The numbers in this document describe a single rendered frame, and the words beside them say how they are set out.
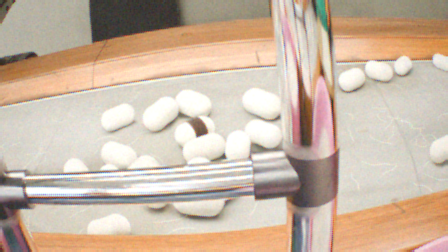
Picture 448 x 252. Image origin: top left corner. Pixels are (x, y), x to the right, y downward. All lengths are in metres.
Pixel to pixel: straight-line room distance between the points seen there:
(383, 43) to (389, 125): 0.18
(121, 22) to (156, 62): 1.96
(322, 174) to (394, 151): 0.23
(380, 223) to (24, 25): 2.60
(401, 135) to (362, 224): 0.16
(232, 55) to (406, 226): 0.36
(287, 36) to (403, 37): 0.47
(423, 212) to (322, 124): 0.14
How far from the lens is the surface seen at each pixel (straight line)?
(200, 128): 0.46
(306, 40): 0.19
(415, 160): 0.43
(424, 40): 0.66
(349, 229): 0.31
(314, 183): 0.22
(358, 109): 0.51
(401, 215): 0.32
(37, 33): 2.79
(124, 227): 0.36
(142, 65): 0.62
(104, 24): 2.60
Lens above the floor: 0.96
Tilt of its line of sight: 26 degrees down
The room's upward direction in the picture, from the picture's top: 7 degrees counter-clockwise
